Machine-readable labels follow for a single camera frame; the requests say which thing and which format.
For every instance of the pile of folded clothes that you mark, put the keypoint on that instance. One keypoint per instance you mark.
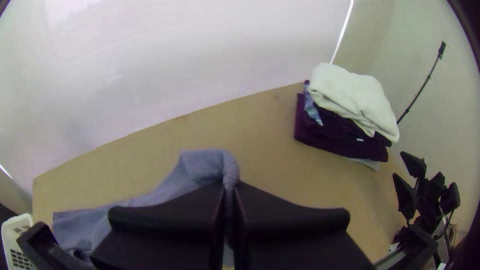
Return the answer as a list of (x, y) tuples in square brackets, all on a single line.
[(348, 93)]

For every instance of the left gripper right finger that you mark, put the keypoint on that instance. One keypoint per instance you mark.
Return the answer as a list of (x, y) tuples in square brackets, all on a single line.
[(292, 236)]

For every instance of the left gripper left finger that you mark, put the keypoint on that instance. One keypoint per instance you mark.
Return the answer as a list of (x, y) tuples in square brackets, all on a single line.
[(168, 232)]

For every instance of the white laundry basket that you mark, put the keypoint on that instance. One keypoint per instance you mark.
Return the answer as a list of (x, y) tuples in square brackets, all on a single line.
[(11, 228)]

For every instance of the blue-grey t-shirt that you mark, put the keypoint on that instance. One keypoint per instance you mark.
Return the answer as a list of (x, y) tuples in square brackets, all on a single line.
[(202, 165)]

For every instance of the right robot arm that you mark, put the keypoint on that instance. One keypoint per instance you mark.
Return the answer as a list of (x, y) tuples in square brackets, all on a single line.
[(443, 243)]

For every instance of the thin black stand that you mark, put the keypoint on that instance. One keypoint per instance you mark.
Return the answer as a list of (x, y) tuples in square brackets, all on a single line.
[(442, 48)]

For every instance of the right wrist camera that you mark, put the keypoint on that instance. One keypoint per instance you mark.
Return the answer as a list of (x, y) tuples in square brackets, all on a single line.
[(450, 198)]

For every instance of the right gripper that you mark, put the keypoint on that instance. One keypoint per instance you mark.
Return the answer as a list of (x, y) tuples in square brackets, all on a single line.
[(431, 202)]

